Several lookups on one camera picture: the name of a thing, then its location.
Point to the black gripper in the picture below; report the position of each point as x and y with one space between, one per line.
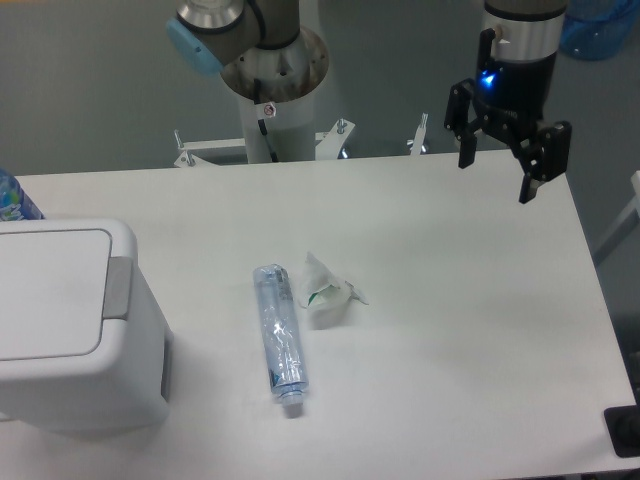
512 83

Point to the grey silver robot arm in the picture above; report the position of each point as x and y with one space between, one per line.
547 16

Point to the white trash can lid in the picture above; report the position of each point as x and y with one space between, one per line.
53 286

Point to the white trash can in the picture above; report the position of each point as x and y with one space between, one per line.
121 384

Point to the blue water jug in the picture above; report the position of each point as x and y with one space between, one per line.
597 30

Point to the crumpled white plastic wrapper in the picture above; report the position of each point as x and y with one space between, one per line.
325 296

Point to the crushed clear plastic bottle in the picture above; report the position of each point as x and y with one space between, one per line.
282 344

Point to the blue labelled bottle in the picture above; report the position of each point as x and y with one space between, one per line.
16 205

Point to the white frame at right edge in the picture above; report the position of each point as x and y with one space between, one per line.
620 228

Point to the white metal base frame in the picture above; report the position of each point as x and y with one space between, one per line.
329 145

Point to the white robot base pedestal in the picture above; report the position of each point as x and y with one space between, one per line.
269 61

